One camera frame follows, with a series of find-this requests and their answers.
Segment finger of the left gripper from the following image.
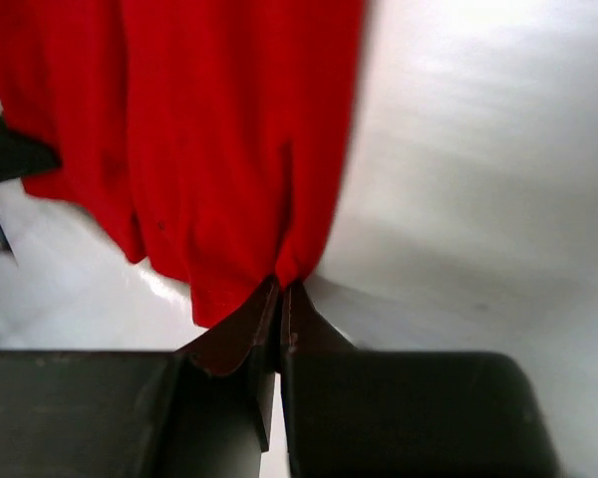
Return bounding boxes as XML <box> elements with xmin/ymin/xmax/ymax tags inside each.
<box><xmin>0</xmin><ymin>116</ymin><xmax>61</xmax><ymax>182</ymax></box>

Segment bright red t shirt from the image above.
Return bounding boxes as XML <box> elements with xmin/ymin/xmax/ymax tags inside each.
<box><xmin>0</xmin><ymin>1</ymin><xmax>366</xmax><ymax>327</ymax></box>

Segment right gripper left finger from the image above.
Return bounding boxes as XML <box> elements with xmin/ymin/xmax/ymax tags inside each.
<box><xmin>0</xmin><ymin>277</ymin><xmax>279</xmax><ymax>477</ymax></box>

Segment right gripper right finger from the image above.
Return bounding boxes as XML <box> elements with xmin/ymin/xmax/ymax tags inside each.
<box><xmin>280</xmin><ymin>283</ymin><xmax>562</xmax><ymax>477</ymax></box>

